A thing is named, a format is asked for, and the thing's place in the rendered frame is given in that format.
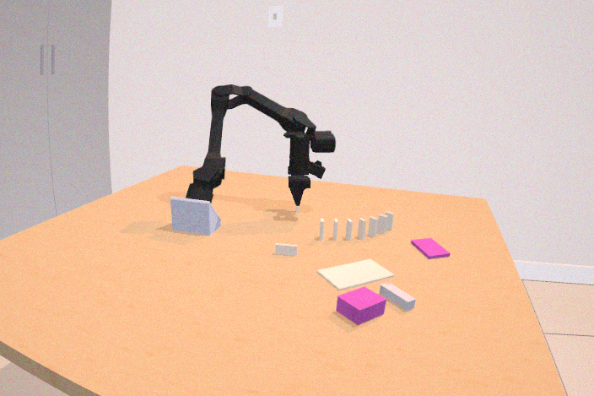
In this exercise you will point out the purple cube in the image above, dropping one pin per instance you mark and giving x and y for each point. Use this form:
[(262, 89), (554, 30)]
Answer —
[(360, 305)]

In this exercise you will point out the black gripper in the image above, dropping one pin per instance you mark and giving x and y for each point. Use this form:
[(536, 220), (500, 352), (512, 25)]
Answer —
[(298, 182)]

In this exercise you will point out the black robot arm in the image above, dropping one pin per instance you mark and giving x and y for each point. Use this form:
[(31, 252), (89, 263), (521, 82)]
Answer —
[(211, 174)]

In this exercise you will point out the pink flat rectangular block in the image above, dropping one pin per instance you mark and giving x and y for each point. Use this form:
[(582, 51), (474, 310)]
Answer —
[(430, 248)]

